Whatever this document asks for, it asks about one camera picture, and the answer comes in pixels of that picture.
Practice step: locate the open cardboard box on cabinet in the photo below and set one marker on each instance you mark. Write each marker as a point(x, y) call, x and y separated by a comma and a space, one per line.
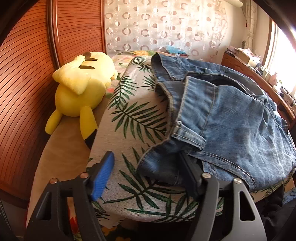
point(247, 57)

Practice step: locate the yellow plush toy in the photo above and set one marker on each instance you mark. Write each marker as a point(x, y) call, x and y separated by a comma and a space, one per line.
point(83, 83)

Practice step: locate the wooden louvered wardrobe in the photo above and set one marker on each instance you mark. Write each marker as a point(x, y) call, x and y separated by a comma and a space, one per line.
point(37, 37)

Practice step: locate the floral pink blanket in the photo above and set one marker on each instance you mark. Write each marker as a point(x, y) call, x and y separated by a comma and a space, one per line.
point(121, 61)

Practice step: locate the beige window curtain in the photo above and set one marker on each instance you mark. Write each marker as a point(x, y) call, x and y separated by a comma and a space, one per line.
point(250, 13)

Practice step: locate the circle patterned sheer curtain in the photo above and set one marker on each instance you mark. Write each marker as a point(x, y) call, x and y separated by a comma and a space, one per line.
point(196, 28)

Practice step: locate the white air conditioner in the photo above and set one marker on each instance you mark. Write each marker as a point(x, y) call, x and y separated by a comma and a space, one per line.
point(236, 3)

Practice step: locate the wooden side cabinet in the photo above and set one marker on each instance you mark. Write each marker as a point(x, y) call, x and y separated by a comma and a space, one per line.
point(285, 112)

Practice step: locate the blue denim jeans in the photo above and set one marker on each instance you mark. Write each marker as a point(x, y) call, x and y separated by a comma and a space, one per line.
point(222, 121)

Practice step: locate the palm leaf print quilt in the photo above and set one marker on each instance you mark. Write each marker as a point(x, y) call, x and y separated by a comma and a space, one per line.
point(135, 120)

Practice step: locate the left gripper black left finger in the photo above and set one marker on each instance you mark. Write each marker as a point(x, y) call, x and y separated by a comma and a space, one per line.
point(50, 219)

